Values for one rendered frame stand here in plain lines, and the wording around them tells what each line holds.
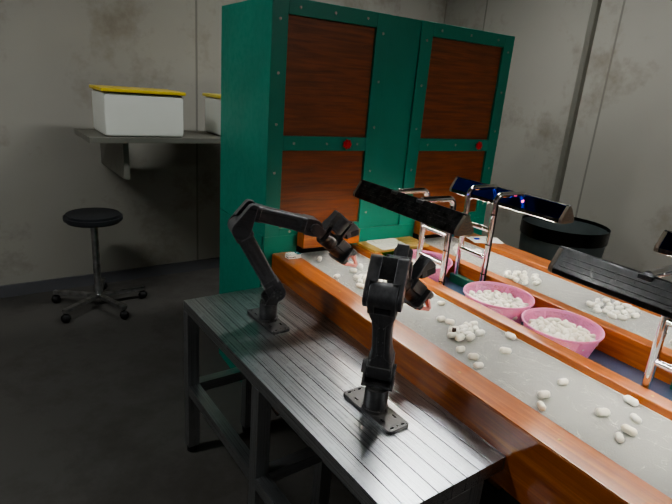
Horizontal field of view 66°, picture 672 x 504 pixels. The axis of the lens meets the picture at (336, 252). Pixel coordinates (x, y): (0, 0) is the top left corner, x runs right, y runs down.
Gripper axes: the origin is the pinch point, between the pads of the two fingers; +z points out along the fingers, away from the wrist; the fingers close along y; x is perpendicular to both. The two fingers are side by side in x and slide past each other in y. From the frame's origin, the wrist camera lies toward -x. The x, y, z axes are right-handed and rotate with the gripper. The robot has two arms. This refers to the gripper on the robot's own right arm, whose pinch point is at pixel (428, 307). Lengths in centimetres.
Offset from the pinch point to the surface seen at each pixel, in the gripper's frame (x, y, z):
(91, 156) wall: 32, 272, -47
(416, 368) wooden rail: 17.2, -10.0, -0.1
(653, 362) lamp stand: -22, -50, 29
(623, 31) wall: -259, 119, 130
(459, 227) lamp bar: -28.6, 9.9, 0.5
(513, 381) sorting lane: 3.9, -29.0, 13.3
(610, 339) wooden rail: -31, -25, 56
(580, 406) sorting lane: -0.4, -45.2, 18.5
